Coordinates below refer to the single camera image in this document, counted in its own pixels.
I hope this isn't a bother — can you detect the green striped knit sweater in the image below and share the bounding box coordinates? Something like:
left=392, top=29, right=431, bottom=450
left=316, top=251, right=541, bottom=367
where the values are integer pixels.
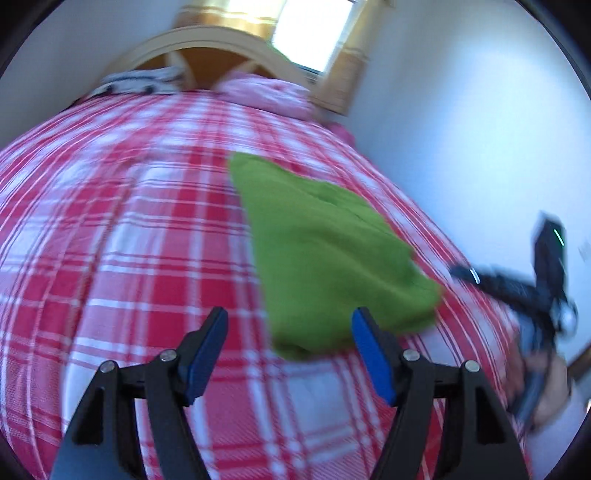
left=228, top=153, right=443, bottom=360

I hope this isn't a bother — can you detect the white sleeve right forearm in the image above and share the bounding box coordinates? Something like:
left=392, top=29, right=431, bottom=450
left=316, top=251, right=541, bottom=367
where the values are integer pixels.
left=526, top=387, right=586, bottom=479

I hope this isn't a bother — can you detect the right hand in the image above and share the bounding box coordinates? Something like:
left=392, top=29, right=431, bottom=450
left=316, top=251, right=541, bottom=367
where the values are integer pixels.
left=504, top=315, right=571, bottom=431

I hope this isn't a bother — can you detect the red white plaid bedspread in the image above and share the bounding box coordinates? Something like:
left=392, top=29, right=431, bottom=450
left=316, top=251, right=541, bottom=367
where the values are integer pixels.
left=1, top=91, right=516, bottom=479

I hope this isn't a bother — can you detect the yellow curtain right panel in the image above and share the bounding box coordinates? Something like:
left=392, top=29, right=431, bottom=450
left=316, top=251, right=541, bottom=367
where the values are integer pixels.
left=312, top=0, right=392, bottom=115

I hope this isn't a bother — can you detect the yellow curtain panel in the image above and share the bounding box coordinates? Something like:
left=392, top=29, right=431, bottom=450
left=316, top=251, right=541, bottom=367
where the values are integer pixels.
left=312, top=0, right=392, bottom=115
left=174, top=0, right=286, bottom=40

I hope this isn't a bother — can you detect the pink pillow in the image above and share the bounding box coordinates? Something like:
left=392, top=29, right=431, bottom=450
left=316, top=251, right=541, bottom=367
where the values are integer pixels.
left=213, top=72, right=315, bottom=121

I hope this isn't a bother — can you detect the bright window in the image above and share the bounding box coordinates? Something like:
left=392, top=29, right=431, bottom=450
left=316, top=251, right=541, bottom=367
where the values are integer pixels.
left=271, top=0, right=356, bottom=73

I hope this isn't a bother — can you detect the cream wooden headboard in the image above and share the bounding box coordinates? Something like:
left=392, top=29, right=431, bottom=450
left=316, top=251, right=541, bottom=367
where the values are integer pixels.
left=104, top=25, right=308, bottom=89

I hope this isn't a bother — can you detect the yellow curtain left panel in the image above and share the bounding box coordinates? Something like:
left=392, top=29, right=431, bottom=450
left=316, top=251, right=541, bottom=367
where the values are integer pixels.
left=174, top=0, right=286, bottom=40

